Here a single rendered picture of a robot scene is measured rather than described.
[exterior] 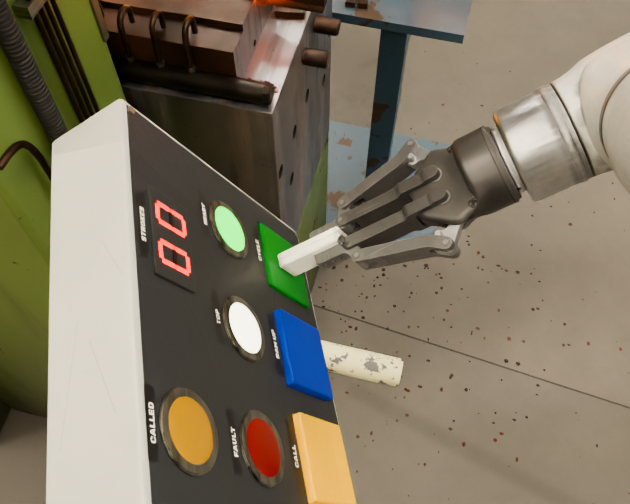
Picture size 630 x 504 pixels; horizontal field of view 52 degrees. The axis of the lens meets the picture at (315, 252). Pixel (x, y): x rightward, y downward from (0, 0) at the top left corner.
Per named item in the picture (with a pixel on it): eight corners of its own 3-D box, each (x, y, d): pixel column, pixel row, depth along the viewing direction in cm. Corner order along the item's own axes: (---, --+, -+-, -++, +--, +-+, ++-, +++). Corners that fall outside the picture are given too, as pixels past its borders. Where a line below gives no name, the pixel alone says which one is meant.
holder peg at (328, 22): (340, 29, 108) (341, 15, 105) (337, 40, 106) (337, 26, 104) (317, 25, 108) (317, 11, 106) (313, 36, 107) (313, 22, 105)
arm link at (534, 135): (560, 119, 62) (501, 148, 64) (539, 62, 55) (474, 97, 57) (600, 195, 58) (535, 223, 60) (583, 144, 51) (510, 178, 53)
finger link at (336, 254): (365, 239, 64) (372, 265, 62) (321, 260, 65) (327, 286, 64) (358, 233, 63) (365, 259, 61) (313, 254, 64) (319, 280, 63)
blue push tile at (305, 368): (319, 328, 66) (279, 306, 60) (335, 398, 63) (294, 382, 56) (304, 335, 67) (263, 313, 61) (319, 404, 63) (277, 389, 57)
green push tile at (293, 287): (298, 247, 72) (260, 220, 66) (311, 308, 68) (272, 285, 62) (285, 254, 72) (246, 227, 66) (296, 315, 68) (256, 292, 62)
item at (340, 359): (401, 364, 105) (405, 351, 101) (396, 395, 102) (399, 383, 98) (145, 305, 111) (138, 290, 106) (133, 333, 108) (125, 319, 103)
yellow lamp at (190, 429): (227, 412, 45) (220, 391, 41) (206, 480, 43) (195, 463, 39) (185, 401, 46) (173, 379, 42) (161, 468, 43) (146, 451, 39)
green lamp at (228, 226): (254, 225, 62) (250, 198, 58) (240, 266, 60) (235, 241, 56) (223, 218, 62) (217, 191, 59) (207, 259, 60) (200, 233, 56)
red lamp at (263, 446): (291, 431, 52) (289, 414, 48) (275, 490, 49) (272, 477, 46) (253, 421, 52) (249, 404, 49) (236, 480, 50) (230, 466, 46)
